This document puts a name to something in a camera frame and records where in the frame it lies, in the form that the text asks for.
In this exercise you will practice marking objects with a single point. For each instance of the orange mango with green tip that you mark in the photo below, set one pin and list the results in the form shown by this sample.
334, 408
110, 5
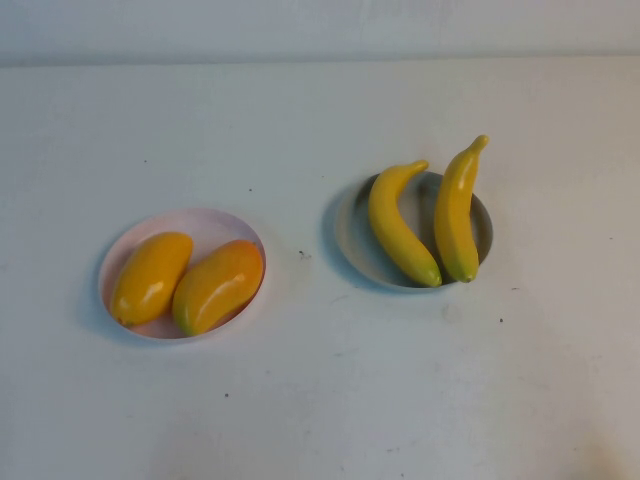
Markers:
217, 290

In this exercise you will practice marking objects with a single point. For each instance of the pink round plate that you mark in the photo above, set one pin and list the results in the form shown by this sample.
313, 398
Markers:
210, 225

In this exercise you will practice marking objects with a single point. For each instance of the grey round plate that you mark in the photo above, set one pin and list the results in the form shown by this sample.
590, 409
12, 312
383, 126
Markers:
360, 240

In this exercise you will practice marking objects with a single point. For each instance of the yellow-orange mango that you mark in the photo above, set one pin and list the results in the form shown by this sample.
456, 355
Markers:
150, 280

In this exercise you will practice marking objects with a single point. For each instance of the yellow banana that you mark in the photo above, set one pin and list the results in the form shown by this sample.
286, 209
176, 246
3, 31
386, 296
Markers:
400, 235
455, 225

